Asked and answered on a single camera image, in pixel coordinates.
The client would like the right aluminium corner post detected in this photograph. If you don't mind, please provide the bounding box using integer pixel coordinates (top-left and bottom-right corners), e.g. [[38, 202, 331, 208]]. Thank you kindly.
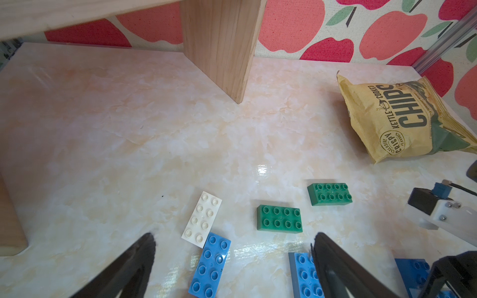
[[412, 7, 477, 75]]

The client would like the green lego brick left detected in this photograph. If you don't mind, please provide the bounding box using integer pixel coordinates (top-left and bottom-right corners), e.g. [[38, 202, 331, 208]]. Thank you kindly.
[[257, 204, 303, 233]]

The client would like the green lego brick right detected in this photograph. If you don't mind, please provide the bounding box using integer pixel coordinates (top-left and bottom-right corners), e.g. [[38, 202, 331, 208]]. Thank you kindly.
[[307, 183, 353, 206]]

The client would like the light blue lego brick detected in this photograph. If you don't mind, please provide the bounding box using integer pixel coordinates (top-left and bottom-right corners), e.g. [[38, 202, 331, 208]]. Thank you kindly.
[[395, 258, 431, 298], [188, 233, 231, 298], [288, 253, 324, 298]]

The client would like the white lego brick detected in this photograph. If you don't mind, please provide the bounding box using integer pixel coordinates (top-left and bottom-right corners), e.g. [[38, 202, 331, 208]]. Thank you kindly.
[[181, 191, 222, 248]]

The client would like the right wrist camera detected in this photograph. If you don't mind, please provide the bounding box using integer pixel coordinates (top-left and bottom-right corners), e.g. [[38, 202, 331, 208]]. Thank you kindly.
[[405, 180, 477, 246]]

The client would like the wooden two-tier shelf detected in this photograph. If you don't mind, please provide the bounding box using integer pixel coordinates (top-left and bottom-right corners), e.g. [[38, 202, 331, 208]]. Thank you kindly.
[[0, 0, 268, 257]]

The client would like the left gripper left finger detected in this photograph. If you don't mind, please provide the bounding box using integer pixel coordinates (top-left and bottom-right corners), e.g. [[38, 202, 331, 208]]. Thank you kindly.
[[73, 233, 156, 298]]

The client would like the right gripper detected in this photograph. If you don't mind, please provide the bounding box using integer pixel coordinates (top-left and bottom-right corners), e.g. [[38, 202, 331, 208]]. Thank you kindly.
[[419, 251, 477, 298]]

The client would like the yellow chips bag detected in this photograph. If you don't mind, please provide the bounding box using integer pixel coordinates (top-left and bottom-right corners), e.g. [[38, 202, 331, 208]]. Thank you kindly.
[[337, 74, 477, 163]]

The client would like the green lego brick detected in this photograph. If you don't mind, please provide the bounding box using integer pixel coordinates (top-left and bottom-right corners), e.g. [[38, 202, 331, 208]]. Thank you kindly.
[[257, 204, 303, 233], [307, 183, 353, 206]]

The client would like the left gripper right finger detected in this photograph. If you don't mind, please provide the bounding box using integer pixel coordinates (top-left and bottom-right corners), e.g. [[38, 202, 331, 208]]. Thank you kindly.
[[311, 232, 397, 298]]

